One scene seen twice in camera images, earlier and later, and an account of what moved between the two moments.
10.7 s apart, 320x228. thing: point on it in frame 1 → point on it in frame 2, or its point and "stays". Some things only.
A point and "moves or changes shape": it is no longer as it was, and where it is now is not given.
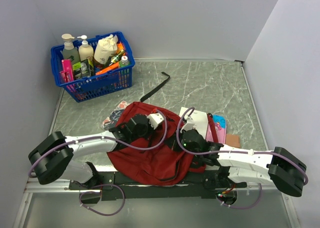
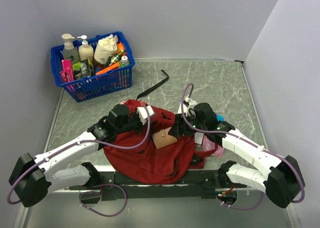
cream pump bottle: x=85 y=51 stays
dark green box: x=84 y=68 stays
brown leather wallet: x=233 y=140 moves or changes shape
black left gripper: x=150 y=131 → x=137 y=131
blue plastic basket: x=93 y=67 stays
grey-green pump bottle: x=69 y=50 stays
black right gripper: x=172 y=143 → x=176 y=129
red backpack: x=152 y=162 stays
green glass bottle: x=117 y=57 stays
